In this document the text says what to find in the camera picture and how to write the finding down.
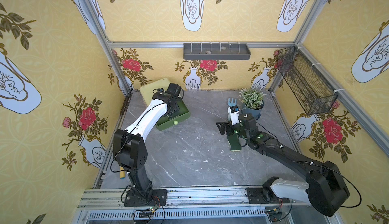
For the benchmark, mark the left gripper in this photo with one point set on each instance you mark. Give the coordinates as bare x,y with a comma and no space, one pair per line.
174,110

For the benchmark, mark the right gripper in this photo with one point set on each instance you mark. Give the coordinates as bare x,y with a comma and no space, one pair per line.
232,128

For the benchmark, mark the green drawer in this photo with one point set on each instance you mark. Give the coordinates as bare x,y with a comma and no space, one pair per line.
180,116

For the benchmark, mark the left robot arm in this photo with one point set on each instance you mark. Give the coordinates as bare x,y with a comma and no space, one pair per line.
129,149

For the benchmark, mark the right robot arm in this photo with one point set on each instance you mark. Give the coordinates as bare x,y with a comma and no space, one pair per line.
326,191

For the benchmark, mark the light green drawer cabinet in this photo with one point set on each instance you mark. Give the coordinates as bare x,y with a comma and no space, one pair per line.
147,91

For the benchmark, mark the light blue garden fork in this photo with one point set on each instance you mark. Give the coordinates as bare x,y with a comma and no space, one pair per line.
232,102

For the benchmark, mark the blue plant pot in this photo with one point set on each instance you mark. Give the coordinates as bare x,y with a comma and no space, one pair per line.
256,113

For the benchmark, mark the artificial green plant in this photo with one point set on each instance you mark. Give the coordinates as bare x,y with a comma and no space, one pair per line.
252,98

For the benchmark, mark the yellow toy shovel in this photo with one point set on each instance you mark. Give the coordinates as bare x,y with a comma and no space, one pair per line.
122,173

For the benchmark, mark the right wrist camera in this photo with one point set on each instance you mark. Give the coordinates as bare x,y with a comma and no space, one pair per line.
234,113

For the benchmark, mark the grey wall shelf tray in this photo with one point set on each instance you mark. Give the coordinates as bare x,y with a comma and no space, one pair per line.
216,51

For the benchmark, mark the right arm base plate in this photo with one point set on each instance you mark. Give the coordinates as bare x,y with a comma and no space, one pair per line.
263,196

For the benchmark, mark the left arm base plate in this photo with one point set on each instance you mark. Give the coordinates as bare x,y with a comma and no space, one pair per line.
156,197

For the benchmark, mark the black wire mesh basket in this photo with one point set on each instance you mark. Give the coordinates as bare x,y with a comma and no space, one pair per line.
311,89

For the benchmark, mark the aluminium mounting rail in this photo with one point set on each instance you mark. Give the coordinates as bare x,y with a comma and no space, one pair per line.
193,202

